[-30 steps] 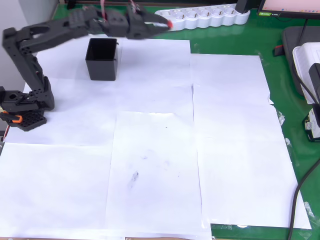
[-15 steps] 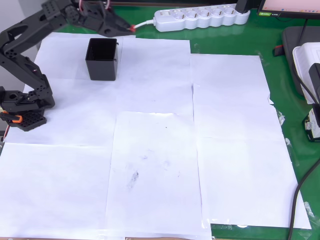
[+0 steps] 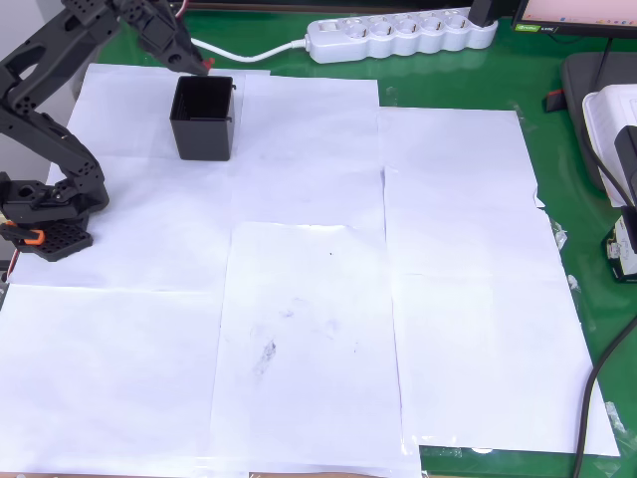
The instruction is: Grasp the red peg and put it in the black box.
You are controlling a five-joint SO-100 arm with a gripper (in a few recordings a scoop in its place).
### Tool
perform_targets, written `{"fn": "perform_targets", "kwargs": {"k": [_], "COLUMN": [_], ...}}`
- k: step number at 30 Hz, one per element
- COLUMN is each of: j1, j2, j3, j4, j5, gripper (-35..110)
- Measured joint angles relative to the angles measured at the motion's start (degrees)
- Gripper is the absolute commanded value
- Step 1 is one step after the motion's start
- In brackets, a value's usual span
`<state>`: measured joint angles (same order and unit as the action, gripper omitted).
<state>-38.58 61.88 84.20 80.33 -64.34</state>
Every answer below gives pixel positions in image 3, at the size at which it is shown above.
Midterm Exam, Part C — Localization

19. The black square container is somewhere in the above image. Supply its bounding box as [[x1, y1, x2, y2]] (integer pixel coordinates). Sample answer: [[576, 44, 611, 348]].
[[169, 75, 238, 162]]

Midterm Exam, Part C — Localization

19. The white paper sheet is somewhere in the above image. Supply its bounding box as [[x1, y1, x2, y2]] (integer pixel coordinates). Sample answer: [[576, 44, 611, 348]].
[[6, 151, 236, 293], [230, 74, 388, 234], [376, 106, 541, 208], [208, 221, 425, 478], [381, 165, 571, 281], [0, 284, 250, 478], [47, 63, 273, 173], [390, 272, 623, 457]]

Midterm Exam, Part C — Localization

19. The white power strip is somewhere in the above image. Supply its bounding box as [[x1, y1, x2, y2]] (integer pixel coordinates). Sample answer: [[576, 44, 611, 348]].
[[304, 7, 500, 66]]

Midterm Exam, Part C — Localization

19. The black orange table clamp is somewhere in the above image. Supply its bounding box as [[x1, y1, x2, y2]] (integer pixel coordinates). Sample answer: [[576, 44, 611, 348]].
[[0, 221, 47, 251]]

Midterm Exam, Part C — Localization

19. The black power adapter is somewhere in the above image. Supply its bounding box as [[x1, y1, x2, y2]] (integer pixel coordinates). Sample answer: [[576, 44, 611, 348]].
[[469, 0, 500, 27]]

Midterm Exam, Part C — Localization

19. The black item with red tab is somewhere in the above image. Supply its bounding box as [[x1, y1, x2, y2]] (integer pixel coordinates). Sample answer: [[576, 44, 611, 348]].
[[541, 89, 566, 115]]

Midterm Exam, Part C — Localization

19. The computer monitor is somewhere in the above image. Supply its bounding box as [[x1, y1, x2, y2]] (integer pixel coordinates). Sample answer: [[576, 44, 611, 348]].
[[512, 0, 637, 39]]

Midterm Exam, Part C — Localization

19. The dark grey pad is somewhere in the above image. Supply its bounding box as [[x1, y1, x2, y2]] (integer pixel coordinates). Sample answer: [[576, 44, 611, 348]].
[[560, 50, 637, 193]]

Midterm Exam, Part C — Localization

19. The white foam container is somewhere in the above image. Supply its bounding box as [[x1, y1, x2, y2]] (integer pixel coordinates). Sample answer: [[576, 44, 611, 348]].
[[581, 84, 637, 208]]

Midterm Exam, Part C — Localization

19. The white power cable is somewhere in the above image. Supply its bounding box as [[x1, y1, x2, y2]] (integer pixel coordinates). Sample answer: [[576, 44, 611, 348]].
[[188, 39, 313, 64]]

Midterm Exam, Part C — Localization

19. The thin black monitor cable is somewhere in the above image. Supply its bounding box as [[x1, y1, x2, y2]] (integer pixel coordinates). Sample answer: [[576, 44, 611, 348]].
[[595, 36, 616, 77]]

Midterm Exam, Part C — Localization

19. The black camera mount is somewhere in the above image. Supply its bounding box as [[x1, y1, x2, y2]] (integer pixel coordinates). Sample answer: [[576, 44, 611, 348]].
[[613, 123, 637, 236]]

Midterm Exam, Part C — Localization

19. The thick black cable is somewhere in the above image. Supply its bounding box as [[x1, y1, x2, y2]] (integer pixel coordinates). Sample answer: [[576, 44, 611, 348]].
[[571, 317, 637, 478]]

